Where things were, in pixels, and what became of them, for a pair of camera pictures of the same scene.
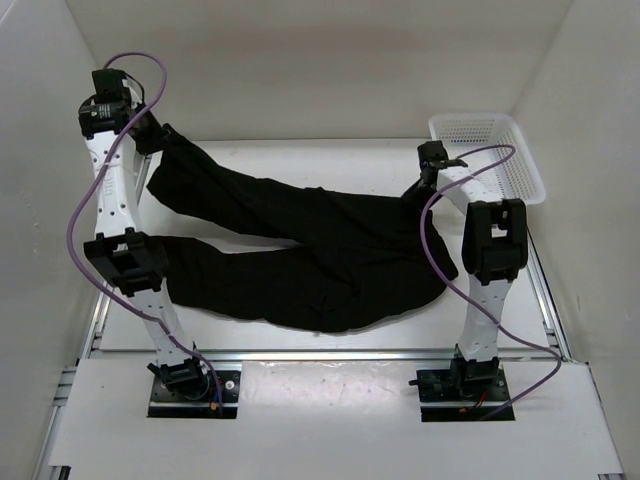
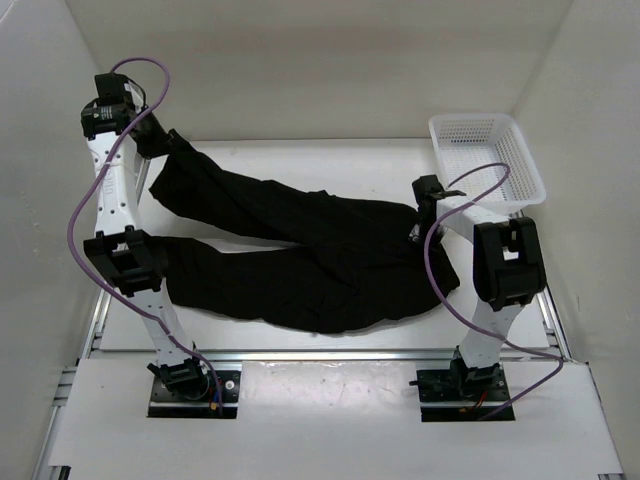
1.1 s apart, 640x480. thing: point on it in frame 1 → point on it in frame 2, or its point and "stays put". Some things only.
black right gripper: x=418 y=201 → x=417 y=238
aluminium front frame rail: x=328 y=357 stays put
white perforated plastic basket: x=514 y=179 stays put
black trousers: x=341 y=260 stays put
